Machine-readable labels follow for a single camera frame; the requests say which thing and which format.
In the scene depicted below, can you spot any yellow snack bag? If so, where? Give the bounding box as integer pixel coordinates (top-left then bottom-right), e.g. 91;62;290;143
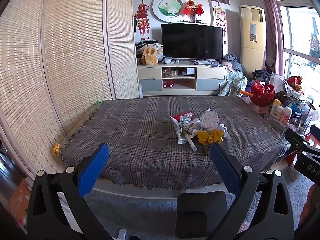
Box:
197;129;223;145

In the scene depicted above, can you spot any pink dotted plastic lid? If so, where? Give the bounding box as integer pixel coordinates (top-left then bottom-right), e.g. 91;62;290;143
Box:
200;108;220;131

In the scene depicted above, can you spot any white green printed wrapper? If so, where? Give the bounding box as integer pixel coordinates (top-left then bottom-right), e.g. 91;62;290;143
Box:
170;116;193;145

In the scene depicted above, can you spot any red cylindrical snack can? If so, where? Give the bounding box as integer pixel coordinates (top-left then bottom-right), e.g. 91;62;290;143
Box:
174;112;194;122

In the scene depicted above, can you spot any black trash bin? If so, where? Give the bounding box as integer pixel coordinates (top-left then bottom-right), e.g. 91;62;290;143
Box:
175;191;228;239

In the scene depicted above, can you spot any white pink-label bottle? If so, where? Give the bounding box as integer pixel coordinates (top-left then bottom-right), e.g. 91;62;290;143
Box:
279;106;292;127

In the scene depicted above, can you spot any white cream bottle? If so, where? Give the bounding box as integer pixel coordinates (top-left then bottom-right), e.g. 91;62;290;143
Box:
273;106;284;122

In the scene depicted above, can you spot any white yellow-cap bottle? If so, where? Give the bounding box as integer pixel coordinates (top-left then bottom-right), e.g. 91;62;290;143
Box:
270;99;281;116

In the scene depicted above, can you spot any red plastic basket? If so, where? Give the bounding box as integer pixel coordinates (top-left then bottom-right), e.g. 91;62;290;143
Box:
249;81;275;107

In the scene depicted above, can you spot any grey plaid table cloth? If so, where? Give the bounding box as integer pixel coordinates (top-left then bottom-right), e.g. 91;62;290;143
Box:
60;96;284;190

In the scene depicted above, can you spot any pink window curtain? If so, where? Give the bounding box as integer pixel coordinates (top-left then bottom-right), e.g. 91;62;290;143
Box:
263;0;284;75

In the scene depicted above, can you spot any cream standing air conditioner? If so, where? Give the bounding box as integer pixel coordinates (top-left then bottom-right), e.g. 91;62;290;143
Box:
239;5;267;78

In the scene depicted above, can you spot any white tv cabinet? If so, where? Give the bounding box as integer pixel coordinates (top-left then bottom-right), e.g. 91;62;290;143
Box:
138;61;227;97

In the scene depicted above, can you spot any bamboo folding screen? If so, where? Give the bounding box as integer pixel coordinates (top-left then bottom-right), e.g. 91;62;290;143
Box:
1;0;139;178

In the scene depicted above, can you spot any black flat television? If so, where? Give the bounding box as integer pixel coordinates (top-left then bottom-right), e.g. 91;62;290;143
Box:
161;23;223;60

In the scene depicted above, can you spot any yellow plush toy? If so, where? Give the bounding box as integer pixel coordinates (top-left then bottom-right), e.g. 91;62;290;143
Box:
141;46;158;66

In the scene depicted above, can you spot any round lotus wall plate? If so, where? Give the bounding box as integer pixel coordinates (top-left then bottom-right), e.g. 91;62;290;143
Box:
152;0;184;23

